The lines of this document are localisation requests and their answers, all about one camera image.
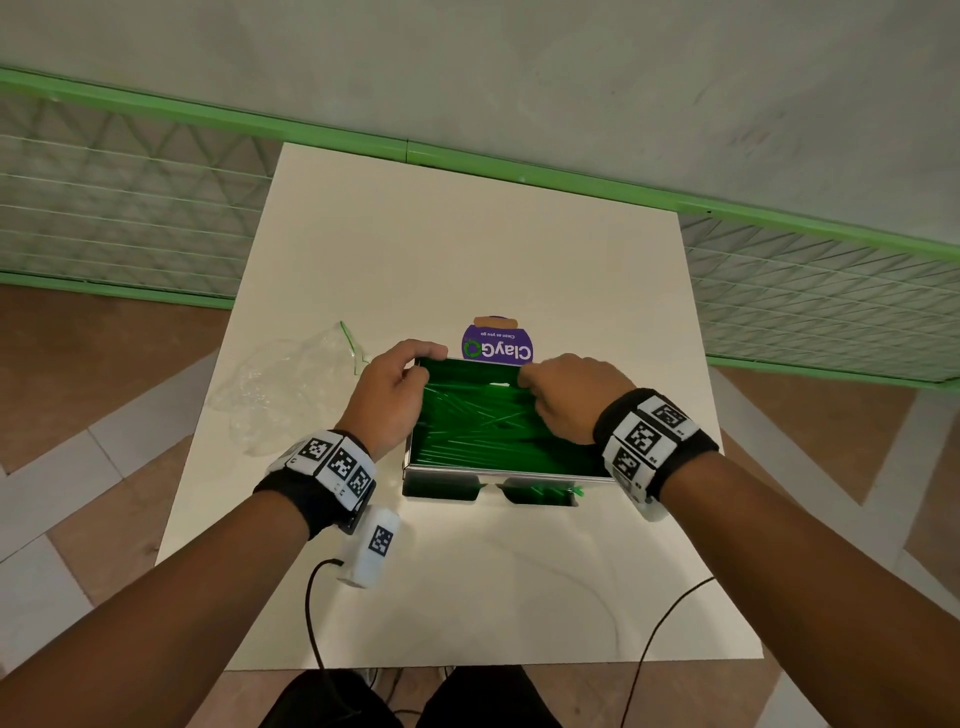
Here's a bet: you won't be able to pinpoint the person's left hand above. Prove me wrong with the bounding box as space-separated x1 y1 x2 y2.
335 339 449 461

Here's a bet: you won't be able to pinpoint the person's right hand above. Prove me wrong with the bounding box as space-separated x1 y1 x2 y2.
517 354 637 447

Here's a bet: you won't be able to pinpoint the person's right forearm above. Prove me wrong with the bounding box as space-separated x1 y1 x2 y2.
660 450 960 728

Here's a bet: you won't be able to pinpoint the person's left forearm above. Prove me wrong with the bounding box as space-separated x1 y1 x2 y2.
0 487 312 728

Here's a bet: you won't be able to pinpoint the purple labelled package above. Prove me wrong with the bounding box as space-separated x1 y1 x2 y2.
459 315 535 366

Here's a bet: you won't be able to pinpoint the silver metal bin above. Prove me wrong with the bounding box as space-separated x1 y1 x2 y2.
402 357 621 505

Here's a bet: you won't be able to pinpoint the black wristband with marker tags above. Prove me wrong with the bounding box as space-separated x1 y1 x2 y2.
253 429 378 540
592 387 721 524

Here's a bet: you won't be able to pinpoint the clear plastic zip bag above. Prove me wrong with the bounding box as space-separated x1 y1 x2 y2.
206 321 371 457

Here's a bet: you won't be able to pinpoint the person's black trousers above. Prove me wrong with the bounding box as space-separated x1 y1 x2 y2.
258 665 564 728

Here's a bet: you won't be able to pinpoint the white wrist camera unit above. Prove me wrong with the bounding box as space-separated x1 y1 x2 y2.
336 507 401 590

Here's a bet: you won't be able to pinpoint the black cable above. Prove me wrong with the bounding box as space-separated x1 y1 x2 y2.
619 575 718 728
304 558 354 710

